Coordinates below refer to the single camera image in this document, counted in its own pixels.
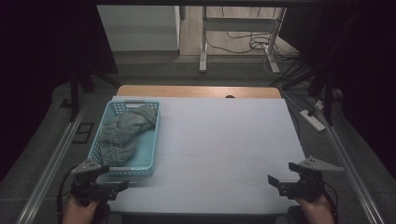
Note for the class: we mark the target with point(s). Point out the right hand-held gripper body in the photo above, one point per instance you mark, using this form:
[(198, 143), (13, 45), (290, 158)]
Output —
[(305, 188)]

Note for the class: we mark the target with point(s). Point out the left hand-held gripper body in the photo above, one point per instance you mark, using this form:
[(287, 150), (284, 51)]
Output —
[(88, 166)]

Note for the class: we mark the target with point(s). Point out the teal plastic basket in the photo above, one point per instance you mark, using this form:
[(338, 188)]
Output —
[(146, 146)]

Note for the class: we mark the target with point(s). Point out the faded denim garment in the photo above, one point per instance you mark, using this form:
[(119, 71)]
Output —
[(124, 133)]

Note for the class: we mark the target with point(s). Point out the person's right hand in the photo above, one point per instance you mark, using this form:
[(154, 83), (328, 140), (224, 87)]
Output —
[(317, 211)]

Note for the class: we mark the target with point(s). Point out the person's left hand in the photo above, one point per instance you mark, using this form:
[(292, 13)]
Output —
[(77, 213)]

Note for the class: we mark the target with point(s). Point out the white power strip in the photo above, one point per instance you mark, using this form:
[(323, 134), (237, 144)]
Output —
[(312, 120)]

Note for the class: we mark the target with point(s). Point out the black stand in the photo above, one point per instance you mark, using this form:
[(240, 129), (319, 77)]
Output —
[(327, 93), (74, 93)]

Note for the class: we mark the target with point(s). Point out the dark curtain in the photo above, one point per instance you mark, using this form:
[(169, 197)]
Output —
[(358, 62), (46, 62)]

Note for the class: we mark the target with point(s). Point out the white cabinet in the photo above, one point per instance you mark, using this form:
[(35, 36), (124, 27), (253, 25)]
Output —
[(140, 28)]

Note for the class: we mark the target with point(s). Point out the black floor frame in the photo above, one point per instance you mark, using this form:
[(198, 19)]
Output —
[(83, 133)]

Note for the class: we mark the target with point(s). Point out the aluminium rail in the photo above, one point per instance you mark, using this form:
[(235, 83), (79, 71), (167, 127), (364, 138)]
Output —
[(348, 161), (53, 161)]

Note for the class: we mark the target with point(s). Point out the white desk frame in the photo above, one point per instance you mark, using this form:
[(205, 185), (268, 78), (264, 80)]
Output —
[(239, 23)]

